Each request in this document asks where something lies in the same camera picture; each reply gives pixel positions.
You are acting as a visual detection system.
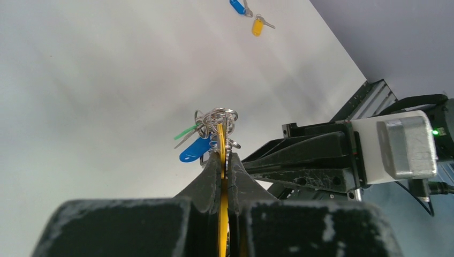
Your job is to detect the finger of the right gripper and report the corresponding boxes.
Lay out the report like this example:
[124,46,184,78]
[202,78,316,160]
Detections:
[243,132,355,170]
[248,168,360,193]

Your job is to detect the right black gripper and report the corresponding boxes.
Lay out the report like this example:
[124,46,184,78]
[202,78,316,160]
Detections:
[283,94,453,163]

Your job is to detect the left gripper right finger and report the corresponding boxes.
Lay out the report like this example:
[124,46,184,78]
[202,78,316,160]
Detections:
[228,153,403,256]

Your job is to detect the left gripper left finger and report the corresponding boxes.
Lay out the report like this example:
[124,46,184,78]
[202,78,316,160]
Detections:
[32,153,221,256]

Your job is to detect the metal key organizer ring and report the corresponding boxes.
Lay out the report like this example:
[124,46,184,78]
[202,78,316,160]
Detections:
[173,107,242,257]

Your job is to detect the yellow tagged key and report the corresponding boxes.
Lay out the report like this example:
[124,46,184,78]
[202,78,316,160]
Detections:
[251,14,276,37]

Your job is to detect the blue tagged key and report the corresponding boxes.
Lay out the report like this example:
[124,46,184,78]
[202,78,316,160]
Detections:
[229,0,253,18]

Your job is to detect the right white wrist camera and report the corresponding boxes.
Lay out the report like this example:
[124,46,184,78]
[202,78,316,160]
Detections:
[351,110,437,185]

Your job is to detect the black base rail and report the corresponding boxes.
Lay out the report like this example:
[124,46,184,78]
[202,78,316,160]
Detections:
[330,80,397,122]

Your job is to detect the right black camera cable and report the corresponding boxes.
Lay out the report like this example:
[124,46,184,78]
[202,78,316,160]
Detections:
[394,177,454,217]

